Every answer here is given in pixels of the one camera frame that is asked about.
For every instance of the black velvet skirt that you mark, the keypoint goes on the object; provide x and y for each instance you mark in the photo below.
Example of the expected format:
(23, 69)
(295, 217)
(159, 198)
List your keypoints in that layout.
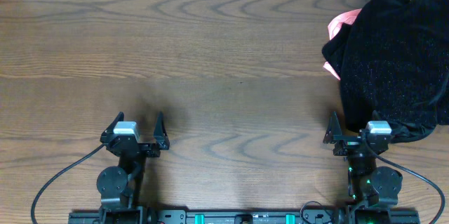
(394, 59)

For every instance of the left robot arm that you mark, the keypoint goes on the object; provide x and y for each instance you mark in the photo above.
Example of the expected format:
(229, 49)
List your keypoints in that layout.
(119, 186)

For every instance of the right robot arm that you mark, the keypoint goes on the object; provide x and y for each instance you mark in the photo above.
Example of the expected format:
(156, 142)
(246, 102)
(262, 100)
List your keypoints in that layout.
(374, 189)

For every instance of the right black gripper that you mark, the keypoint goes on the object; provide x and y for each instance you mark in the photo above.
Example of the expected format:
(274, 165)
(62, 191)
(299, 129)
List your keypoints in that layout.
(334, 135)

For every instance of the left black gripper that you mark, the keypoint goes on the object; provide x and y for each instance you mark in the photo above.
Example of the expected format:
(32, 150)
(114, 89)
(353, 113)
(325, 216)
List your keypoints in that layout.
(161, 142)

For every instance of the pink garment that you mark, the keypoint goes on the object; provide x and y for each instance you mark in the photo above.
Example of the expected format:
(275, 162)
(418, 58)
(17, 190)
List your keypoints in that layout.
(334, 28)

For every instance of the black mounting rail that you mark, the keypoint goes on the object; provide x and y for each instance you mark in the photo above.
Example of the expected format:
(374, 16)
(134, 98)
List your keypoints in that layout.
(308, 215)

